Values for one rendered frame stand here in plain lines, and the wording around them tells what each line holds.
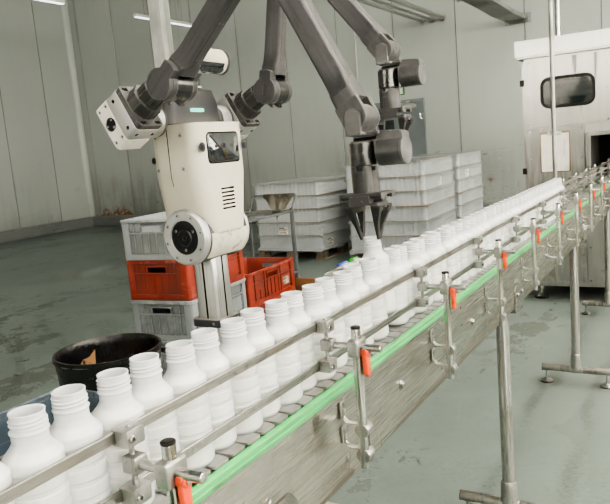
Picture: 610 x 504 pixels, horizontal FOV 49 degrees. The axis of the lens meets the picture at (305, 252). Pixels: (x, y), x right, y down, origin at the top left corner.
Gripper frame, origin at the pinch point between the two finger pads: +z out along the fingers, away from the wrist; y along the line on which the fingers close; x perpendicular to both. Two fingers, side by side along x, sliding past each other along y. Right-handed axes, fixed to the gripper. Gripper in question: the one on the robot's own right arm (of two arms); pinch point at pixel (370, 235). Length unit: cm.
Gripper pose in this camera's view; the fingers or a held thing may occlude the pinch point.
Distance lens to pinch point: 141.6
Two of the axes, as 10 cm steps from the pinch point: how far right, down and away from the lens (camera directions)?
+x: 5.0, -1.7, 8.5
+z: 1.0, 9.9, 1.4
